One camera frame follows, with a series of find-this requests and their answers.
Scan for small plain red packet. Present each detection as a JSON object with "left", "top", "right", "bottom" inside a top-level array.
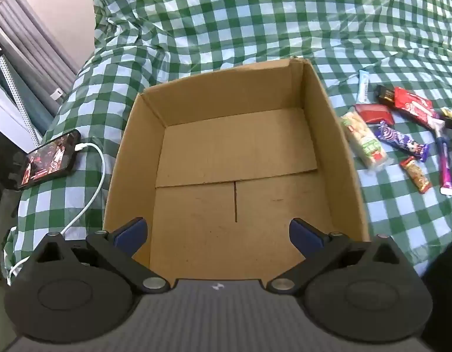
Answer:
[{"left": 355, "top": 103, "right": 395, "bottom": 125}]

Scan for small red peanut packet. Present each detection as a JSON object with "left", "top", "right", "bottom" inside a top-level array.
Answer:
[{"left": 400, "top": 156, "right": 433, "bottom": 194}]

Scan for grey curtain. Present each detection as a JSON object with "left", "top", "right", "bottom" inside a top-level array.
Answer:
[{"left": 0, "top": 0, "right": 78, "bottom": 125}]

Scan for red snack stick packet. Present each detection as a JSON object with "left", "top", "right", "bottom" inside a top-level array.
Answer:
[{"left": 394, "top": 87, "right": 440, "bottom": 130}]

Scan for white charging cable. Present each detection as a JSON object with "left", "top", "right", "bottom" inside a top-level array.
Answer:
[{"left": 6, "top": 142, "right": 106, "bottom": 287}]

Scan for purple chocolate bar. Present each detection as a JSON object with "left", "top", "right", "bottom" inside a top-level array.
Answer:
[{"left": 373, "top": 120, "right": 430, "bottom": 163}]

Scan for brown black chocolate bar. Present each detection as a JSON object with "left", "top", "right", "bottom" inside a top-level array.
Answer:
[{"left": 375, "top": 84, "right": 397, "bottom": 110}]

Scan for purple white long packet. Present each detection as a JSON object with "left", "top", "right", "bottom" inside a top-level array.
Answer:
[{"left": 433, "top": 117, "right": 452, "bottom": 196}]

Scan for black smartphone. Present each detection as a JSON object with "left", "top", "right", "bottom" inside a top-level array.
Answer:
[{"left": 13, "top": 129, "right": 82, "bottom": 191}]

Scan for cardboard box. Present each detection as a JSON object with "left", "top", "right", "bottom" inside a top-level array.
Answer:
[{"left": 102, "top": 57, "right": 370, "bottom": 290}]

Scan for green checked blanket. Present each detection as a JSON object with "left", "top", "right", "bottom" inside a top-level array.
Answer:
[{"left": 0, "top": 0, "right": 452, "bottom": 290}]

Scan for clear rice cracker packet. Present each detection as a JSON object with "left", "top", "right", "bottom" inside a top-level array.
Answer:
[{"left": 339, "top": 109, "right": 391, "bottom": 172}]

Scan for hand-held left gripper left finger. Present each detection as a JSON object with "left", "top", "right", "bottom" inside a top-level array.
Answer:
[{"left": 28, "top": 217, "right": 172, "bottom": 295}]

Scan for white perforated rail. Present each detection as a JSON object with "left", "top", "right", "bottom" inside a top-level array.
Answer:
[{"left": 0, "top": 54, "right": 40, "bottom": 147}]

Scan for light blue snack packet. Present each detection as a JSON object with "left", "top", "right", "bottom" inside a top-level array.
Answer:
[{"left": 356, "top": 70, "right": 370, "bottom": 105}]

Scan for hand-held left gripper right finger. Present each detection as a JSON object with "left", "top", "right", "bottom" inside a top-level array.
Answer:
[{"left": 266, "top": 217, "right": 413, "bottom": 296}]

